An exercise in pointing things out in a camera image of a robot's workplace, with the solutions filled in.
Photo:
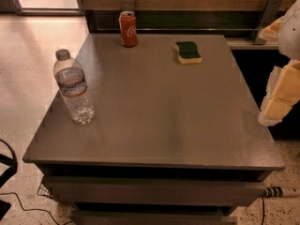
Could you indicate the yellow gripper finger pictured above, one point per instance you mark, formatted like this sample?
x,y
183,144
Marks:
x,y
282,93
272,31

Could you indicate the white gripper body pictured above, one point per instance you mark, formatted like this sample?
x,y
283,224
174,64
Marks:
x,y
291,34

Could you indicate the green and yellow sponge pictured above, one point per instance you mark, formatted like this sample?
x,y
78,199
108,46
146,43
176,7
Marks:
x,y
187,53

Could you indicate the clear plastic water bottle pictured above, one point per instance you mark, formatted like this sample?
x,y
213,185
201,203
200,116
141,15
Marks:
x,y
73,87

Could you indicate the grey drawer cabinet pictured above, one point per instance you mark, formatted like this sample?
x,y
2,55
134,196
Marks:
x,y
158,119

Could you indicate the red cola can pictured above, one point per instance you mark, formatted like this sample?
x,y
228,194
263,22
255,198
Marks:
x,y
127,23

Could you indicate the lower grey drawer front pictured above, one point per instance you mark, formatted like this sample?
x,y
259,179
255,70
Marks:
x,y
126,218

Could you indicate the grey drawer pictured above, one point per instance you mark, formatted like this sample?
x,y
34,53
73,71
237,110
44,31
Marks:
x,y
152,191
126,218

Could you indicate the upper grey drawer front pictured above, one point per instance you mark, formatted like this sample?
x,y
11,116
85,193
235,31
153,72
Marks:
x,y
152,191

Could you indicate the black chair base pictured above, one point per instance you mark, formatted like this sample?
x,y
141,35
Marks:
x,y
12,167

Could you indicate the right metal wall bracket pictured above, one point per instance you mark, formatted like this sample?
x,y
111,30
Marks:
x,y
269,13

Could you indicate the metal wall bracket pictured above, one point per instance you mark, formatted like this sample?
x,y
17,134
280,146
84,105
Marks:
x,y
127,5
269,13

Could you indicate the striped cable plug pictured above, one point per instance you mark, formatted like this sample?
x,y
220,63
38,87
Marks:
x,y
281,192

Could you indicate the left metal wall bracket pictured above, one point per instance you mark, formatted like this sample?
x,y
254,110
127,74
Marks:
x,y
127,5

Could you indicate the window frame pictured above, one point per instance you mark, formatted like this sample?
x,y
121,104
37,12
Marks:
x,y
48,7

